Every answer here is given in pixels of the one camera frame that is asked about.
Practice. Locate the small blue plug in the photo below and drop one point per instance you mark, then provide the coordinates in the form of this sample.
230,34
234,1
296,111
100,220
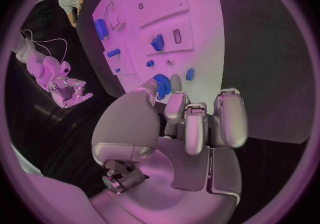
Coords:
150,63

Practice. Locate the blue gear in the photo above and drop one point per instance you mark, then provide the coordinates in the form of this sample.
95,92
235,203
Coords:
163,85

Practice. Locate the blue block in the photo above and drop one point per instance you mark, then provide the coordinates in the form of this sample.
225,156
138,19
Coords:
157,43
190,74

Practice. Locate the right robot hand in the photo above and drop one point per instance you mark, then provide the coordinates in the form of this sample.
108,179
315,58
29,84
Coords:
63,94

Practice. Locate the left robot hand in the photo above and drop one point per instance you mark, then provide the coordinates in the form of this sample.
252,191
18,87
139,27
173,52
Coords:
130,124

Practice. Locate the thick long blue cylinder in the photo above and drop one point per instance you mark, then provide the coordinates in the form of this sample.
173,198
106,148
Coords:
100,28

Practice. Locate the short blue cylinder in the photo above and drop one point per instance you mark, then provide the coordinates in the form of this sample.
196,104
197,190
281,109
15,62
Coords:
113,53

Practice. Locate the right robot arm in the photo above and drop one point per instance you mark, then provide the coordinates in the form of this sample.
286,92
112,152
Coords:
42,68

